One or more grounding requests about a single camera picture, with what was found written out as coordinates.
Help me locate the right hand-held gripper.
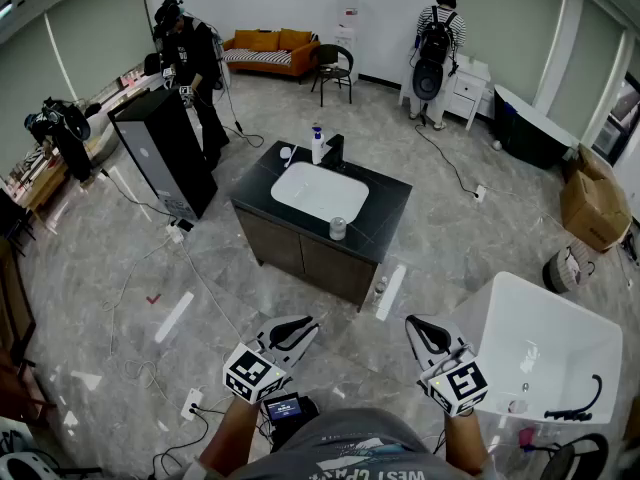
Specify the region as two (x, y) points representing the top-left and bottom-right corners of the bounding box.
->
(404, 314), (489, 418)

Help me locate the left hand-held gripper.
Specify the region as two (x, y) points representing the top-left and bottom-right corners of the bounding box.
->
(222, 315), (321, 405)

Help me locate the white pump bottle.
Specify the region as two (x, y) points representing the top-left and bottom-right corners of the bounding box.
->
(310, 122), (328, 166)

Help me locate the person's left forearm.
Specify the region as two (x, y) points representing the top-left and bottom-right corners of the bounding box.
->
(198, 393), (262, 477)

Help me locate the person's right forearm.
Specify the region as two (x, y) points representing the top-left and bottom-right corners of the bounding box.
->
(442, 408), (490, 475)

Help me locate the brown wooden sink cabinet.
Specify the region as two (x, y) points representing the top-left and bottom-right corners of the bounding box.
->
(233, 204), (382, 314)

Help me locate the black sink counter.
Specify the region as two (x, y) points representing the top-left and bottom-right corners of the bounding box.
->
(229, 139), (414, 265)

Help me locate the white sink basin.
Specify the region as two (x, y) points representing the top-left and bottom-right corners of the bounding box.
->
(270, 161), (371, 225)

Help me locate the black sink faucet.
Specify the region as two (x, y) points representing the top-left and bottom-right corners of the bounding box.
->
(319, 133), (348, 172)

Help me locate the black device with screen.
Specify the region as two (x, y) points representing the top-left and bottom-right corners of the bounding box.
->
(260, 391), (321, 452)

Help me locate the large white bathtub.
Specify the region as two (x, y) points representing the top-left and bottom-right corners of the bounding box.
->
(451, 269), (625, 427)

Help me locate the person's grey printed shirt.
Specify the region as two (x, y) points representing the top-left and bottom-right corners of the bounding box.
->
(232, 407), (484, 480)

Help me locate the grey laundry basket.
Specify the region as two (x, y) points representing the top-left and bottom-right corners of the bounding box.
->
(541, 239), (598, 295)

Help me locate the black bathtub faucet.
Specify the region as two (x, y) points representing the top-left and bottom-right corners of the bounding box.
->
(543, 373), (604, 422)

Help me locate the black round stool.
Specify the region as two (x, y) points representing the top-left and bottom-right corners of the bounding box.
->
(521, 432), (612, 480)

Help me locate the cardboard box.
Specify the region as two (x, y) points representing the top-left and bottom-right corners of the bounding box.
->
(559, 142), (634, 254)

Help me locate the tall black cabinet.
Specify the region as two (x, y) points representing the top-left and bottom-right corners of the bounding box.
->
(106, 87), (219, 221)

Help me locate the black bathtub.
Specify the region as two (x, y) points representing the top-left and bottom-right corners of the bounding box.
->
(493, 83), (582, 171)

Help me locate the white bedside cabinet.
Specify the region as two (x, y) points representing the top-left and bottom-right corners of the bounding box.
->
(443, 54), (494, 132)

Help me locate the black round bag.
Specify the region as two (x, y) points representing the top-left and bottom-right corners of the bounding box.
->
(412, 57), (447, 103)

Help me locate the black chair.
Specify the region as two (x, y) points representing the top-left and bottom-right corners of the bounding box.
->
(309, 43), (356, 109)

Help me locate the dark wooden furniture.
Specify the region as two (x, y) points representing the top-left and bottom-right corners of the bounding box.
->
(0, 236), (40, 422)

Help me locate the orange sofa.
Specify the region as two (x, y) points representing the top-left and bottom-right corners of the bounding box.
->
(221, 27), (322, 86)

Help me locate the striped sofa blanket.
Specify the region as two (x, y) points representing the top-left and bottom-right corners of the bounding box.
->
(221, 47), (294, 67)

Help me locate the wooden table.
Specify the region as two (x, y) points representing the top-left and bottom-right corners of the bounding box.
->
(8, 150), (70, 223)

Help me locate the black backpack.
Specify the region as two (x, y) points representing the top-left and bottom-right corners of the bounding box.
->
(416, 5), (460, 65)

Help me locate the white round device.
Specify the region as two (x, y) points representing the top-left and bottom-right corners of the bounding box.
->
(0, 446), (57, 480)

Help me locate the display shelf with items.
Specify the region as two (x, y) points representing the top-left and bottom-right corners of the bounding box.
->
(91, 64), (152, 115)

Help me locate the white water dispenser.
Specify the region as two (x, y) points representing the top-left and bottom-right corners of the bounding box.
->
(333, 0), (362, 86)

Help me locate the black cable with plug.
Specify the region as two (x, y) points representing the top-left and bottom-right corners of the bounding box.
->
(149, 402), (227, 477)

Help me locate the long white floor cable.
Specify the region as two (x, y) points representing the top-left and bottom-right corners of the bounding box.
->
(101, 240), (251, 412)

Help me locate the long black floor cable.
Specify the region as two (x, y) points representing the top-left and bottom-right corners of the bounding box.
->
(413, 123), (479, 198)

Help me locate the black looped cable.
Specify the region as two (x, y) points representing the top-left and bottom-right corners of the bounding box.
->
(218, 80), (266, 150)

